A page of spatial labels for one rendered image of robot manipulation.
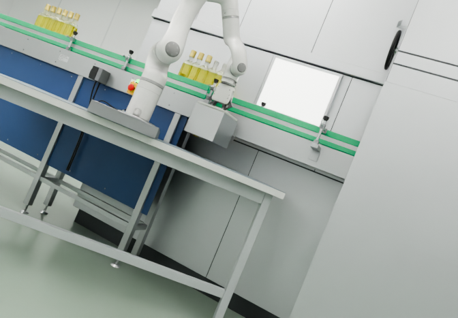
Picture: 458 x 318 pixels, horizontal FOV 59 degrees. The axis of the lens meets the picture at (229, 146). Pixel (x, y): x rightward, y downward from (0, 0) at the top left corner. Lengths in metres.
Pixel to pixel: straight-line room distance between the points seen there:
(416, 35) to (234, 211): 1.34
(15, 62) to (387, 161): 2.45
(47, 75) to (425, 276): 2.45
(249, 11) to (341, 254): 1.60
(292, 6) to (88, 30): 5.16
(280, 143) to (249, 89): 0.47
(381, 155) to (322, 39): 0.89
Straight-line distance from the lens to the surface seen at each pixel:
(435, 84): 2.07
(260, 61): 2.55
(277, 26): 2.65
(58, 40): 3.00
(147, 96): 1.96
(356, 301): 1.99
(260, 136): 2.22
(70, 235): 2.05
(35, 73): 3.02
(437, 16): 2.19
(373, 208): 1.95
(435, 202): 1.97
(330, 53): 2.52
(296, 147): 2.17
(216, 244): 2.48
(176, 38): 1.99
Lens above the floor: 0.78
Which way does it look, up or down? 2 degrees up
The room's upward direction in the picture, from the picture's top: 23 degrees clockwise
